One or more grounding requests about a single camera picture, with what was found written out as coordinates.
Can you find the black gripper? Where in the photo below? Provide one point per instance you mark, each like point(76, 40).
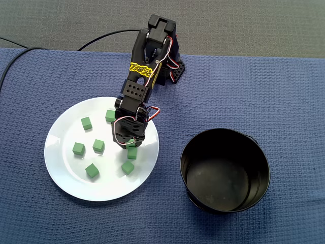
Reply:
point(126, 140)

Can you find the small green cube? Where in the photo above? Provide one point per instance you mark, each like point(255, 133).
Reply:
point(127, 167)
point(78, 148)
point(92, 170)
point(131, 142)
point(109, 116)
point(86, 123)
point(98, 146)
point(132, 153)

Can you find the white round plate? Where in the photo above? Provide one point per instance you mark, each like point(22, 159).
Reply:
point(106, 188)

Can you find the black round container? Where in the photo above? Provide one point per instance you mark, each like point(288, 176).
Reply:
point(228, 198)

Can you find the blue waffle cloth mat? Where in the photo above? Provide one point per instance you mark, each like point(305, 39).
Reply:
point(292, 114)

